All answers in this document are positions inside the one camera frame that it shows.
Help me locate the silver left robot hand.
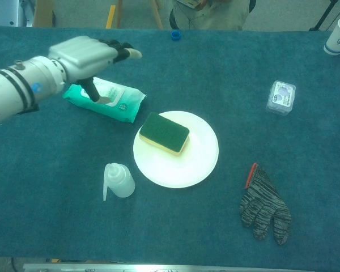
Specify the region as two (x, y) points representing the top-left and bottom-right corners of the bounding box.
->
(48, 35), (143, 104)

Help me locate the green yellow sponge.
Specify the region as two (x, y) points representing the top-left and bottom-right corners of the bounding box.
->
(138, 112), (190, 156)

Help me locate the white round plate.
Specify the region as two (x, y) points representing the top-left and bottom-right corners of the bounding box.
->
(133, 110), (219, 188)

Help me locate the brown cardboard board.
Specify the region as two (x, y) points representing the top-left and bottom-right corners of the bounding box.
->
(33, 0), (55, 28)

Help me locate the green wet wipes pack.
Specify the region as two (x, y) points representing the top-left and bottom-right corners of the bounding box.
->
(62, 76), (148, 124)

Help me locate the slanted wooden leg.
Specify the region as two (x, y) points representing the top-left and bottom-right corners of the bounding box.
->
(149, 0), (164, 29)

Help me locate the translucent squeeze bottle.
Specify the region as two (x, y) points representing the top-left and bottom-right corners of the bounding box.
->
(103, 163), (136, 202)

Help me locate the teal table cloth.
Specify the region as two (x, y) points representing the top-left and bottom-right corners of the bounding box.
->
(0, 25), (340, 272)

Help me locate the person in beige clothes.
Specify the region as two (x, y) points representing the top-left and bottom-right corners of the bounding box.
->
(169, 0), (257, 31)

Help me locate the clear plastic box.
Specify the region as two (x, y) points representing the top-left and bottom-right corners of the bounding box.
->
(265, 80), (297, 116)

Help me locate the grey knit work glove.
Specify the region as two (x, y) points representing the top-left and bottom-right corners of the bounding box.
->
(239, 162), (292, 245)

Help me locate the black tripod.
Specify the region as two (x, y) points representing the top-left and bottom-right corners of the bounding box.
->
(308, 0), (340, 32)

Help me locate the wooden post with yellow strip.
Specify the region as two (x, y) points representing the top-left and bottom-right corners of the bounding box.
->
(105, 0), (123, 29)

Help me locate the grey metal frame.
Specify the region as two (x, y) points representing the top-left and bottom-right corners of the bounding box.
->
(8, 0), (36, 28)

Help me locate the aluminium rail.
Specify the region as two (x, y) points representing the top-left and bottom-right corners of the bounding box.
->
(23, 262), (315, 272)

